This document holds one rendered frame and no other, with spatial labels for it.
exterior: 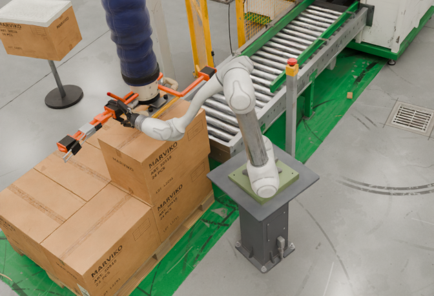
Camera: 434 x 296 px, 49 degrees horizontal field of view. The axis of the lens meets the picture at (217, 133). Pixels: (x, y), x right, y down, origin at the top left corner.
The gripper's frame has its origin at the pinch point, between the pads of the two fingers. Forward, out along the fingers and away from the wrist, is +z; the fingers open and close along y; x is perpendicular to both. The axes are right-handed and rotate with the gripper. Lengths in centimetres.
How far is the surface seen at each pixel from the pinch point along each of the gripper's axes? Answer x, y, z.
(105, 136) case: -0.2, 28.7, 17.0
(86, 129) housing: -21.5, -1.7, -1.2
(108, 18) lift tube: 15, -51, 3
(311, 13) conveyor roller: 271, 70, 14
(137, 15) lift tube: 23, -52, -11
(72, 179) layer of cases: -18, 69, 46
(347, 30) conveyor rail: 250, 67, -34
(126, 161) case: -5.0, 35.2, -4.9
